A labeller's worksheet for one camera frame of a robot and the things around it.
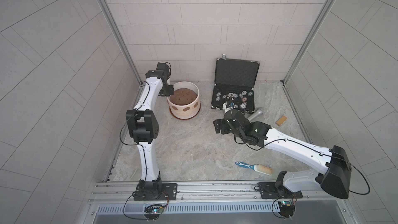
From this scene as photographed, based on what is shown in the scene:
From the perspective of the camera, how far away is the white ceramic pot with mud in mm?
866

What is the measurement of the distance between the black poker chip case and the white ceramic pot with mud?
6.0 inches

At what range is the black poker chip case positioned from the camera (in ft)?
3.38
